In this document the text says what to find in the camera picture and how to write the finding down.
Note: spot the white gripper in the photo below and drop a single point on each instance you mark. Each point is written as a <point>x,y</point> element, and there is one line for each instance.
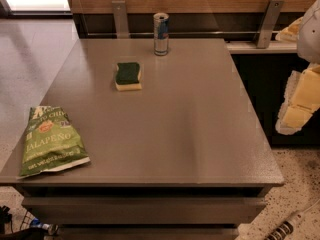
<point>310,34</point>

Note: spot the green jalapeno chip bag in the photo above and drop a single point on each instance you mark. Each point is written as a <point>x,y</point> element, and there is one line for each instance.
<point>51,143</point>

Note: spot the silver blue energy drink can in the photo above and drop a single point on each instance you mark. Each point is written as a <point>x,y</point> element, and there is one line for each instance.
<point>161,35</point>

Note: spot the grey drawer cabinet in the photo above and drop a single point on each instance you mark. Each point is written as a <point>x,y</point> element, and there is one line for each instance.
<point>184,158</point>

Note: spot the white power strip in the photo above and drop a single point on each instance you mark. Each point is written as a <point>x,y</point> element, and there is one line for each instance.
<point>287,226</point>

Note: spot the green yellow sponge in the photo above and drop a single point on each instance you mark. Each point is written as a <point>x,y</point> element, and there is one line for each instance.
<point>128,76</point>

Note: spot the right metal bracket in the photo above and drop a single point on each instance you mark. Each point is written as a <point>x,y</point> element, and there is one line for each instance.
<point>268,23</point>

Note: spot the metal bracket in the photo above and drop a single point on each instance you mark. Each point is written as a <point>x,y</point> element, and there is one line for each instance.
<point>120,19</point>
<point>268,23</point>

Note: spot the left metal bracket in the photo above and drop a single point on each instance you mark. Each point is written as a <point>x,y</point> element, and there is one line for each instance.
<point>120,19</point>

